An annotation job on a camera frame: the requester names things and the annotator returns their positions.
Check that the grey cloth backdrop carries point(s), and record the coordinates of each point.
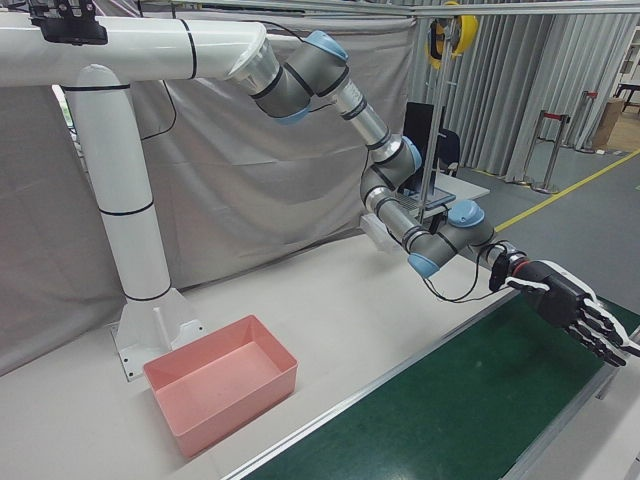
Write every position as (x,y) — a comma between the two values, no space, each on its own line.
(250,175)

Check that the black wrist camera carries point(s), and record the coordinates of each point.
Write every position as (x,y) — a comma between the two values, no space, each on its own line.
(498,274)

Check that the steel stanchion post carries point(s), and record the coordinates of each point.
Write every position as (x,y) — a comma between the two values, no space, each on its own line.
(550,155)
(590,120)

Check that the pink plastic basket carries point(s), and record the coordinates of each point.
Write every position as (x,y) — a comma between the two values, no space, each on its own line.
(220,390)

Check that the green conveyor belt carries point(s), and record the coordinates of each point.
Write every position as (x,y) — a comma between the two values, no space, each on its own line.
(425,425)

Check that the dark open laptop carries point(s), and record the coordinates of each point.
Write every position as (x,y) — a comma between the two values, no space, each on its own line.
(435,201)

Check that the black flat monitor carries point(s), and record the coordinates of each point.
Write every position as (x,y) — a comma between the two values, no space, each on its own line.
(417,130)

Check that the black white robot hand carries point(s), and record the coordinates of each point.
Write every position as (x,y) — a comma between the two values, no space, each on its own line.
(560,295)

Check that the grey pleated curtain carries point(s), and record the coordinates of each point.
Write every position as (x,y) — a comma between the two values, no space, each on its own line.
(525,75)

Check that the dark office chair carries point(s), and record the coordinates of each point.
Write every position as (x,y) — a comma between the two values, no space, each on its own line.
(449,147)

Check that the white table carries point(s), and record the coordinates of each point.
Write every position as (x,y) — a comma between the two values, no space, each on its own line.
(470,190)

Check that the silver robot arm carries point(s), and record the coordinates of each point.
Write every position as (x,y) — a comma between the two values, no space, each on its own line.
(295,85)

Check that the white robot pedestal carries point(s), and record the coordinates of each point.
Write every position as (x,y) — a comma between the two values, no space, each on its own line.
(125,165)

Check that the cardboard box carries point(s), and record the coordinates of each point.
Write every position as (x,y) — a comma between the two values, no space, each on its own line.
(610,122)

